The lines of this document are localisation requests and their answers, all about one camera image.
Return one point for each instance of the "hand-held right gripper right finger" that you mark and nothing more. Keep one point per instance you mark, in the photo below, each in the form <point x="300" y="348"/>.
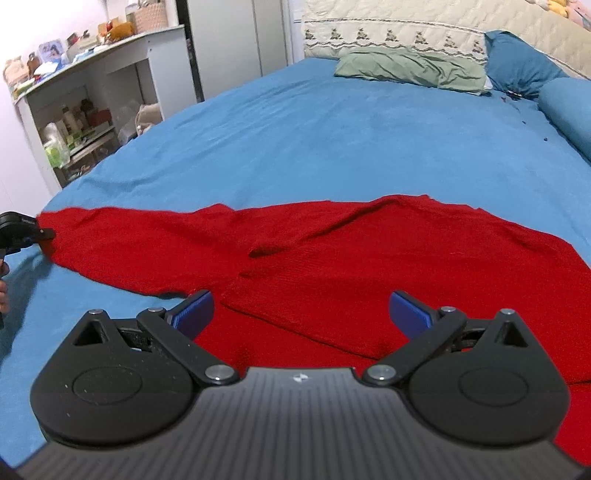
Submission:
<point x="408" y="314"/>

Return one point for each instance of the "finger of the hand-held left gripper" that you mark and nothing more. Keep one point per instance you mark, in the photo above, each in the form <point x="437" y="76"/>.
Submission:
<point x="45" y="234"/>

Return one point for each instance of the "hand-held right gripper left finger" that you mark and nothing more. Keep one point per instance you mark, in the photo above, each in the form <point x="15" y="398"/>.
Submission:
<point x="196" y="313"/>

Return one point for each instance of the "red knit sweater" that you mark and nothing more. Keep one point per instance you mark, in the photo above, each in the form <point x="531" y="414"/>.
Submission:
<point x="378" y="263"/>

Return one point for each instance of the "person's left hand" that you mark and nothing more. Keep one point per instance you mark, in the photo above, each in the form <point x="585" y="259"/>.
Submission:
<point x="3" y="295"/>

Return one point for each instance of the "green packet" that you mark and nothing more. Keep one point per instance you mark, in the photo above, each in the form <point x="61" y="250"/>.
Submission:
<point x="56" y="153"/>

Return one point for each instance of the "white bag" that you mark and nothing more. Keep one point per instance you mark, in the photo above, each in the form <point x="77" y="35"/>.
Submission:
<point x="148" y="119"/>

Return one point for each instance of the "beige plush toy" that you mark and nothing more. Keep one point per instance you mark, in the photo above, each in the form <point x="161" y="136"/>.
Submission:
<point x="16" y="71"/>

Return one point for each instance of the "white desk shelf unit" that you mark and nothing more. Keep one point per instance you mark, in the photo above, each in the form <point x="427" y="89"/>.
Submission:
<point x="115" y="64"/>

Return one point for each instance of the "blue bed sheet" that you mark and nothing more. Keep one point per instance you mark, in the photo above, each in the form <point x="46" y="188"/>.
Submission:
<point x="295" y="138"/>

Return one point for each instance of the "brown plush toy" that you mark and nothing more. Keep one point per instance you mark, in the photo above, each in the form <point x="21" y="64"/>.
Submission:
<point x="120" y="31"/>

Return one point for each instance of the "woven storage basket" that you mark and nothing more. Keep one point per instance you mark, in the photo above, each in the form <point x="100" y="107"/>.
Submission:
<point x="151" y="17"/>

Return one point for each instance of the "green pillow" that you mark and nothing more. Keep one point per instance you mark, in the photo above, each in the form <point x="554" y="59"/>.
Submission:
<point x="406" y="67"/>

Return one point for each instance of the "blue bolster pillow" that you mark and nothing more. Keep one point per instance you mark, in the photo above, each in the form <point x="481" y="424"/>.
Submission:
<point x="570" y="110"/>

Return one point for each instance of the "white wardrobe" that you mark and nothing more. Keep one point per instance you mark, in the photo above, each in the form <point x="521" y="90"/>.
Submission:
<point x="231" y="41"/>

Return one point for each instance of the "beige quilted headboard cover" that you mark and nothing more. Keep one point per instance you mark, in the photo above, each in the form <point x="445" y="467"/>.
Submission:
<point x="461" y="23"/>

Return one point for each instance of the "pastel stuffed toys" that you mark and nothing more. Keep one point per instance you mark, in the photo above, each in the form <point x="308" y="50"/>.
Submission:
<point x="570" y="10"/>

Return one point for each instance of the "photo frame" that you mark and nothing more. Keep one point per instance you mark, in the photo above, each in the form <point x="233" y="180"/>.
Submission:
<point x="51" y="51"/>

